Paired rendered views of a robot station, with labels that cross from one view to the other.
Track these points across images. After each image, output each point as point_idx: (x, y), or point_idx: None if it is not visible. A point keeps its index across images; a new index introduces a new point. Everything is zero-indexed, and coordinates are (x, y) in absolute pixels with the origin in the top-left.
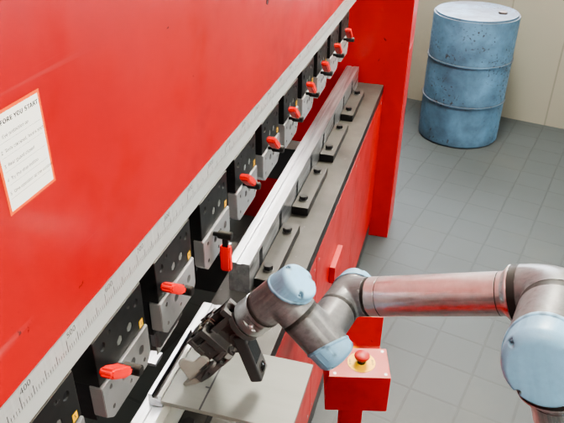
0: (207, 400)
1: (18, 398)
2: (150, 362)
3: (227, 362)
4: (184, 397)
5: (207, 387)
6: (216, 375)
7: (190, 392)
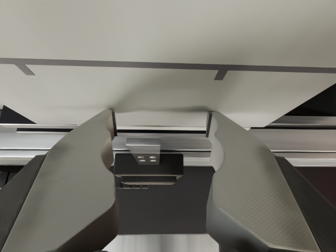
0: (311, 59)
1: None
2: (160, 147)
3: (26, 44)
4: (264, 107)
5: (221, 74)
6: (141, 63)
7: (243, 101)
